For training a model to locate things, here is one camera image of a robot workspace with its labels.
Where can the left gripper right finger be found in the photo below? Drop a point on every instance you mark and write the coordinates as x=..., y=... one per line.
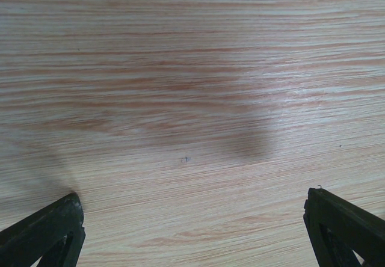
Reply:
x=340, y=231

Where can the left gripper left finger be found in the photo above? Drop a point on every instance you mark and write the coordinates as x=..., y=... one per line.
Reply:
x=52, y=236

